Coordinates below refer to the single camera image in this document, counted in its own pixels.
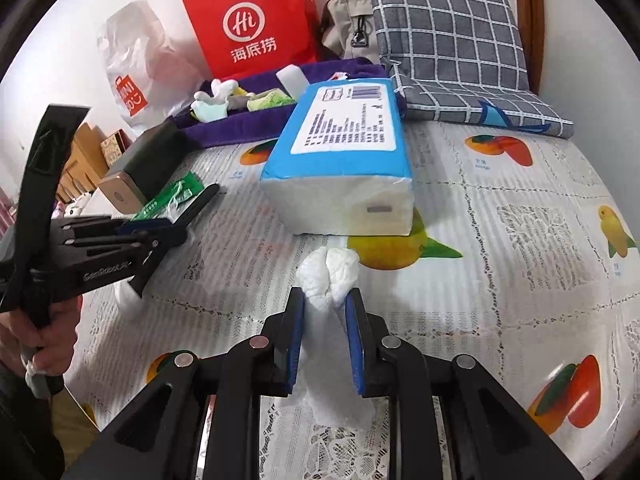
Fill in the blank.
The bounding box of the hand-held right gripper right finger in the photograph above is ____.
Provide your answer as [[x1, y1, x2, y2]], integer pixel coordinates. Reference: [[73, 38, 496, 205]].
[[344, 287, 583, 480]]

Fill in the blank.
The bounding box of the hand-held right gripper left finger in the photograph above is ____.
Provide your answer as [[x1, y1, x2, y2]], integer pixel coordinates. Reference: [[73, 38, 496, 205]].
[[62, 287, 307, 480]]

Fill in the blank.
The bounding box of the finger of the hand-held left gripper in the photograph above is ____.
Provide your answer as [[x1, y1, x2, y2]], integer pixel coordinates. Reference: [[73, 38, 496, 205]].
[[112, 216, 189, 252], [126, 248, 163, 298]]

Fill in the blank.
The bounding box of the person's left forearm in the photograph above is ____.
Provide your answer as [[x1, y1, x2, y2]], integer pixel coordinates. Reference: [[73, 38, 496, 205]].
[[0, 360, 66, 480]]

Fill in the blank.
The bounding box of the person's left hand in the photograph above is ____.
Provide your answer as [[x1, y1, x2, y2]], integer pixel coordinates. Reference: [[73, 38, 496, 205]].
[[0, 294, 84, 377]]

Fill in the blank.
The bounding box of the green packet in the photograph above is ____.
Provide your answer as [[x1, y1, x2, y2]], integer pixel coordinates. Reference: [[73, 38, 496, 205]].
[[131, 171, 203, 223]]

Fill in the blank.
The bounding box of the gold tin box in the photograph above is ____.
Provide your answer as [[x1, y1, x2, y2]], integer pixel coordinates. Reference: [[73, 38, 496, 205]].
[[98, 120, 188, 212]]

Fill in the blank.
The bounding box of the patterned brown box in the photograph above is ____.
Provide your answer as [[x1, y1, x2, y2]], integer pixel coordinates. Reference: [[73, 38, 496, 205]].
[[100, 130, 132, 166]]

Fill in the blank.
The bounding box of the pale green sock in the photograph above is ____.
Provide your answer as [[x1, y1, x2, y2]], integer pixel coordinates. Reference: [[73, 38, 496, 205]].
[[191, 92, 231, 122]]

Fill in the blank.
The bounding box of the purple towel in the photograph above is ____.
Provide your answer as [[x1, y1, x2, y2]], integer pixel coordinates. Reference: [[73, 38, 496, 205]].
[[172, 57, 391, 148]]

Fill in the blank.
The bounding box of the white glove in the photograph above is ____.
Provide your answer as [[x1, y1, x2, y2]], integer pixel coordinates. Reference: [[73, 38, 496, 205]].
[[210, 79, 241, 100]]

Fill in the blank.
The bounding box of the white plastic shopping bag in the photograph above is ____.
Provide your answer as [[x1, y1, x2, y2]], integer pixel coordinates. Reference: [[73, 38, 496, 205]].
[[96, 0, 206, 136]]

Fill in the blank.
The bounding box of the green sponge in plastic bag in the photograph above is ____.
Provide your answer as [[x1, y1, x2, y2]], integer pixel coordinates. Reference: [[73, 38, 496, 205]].
[[248, 89, 296, 111]]

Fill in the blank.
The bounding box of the white sponge block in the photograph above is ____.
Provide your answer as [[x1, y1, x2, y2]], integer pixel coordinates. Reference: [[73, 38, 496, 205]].
[[276, 65, 308, 98]]

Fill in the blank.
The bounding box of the blue tissue pack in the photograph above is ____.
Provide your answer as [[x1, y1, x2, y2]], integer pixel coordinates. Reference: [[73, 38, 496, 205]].
[[260, 79, 415, 237]]

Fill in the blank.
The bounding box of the beige canvas bag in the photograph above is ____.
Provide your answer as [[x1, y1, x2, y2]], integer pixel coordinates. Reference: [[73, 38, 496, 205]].
[[320, 0, 381, 63]]

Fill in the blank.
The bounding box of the grey checked cushion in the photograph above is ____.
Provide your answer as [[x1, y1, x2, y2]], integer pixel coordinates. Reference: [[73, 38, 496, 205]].
[[366, 0, 576, 140]]

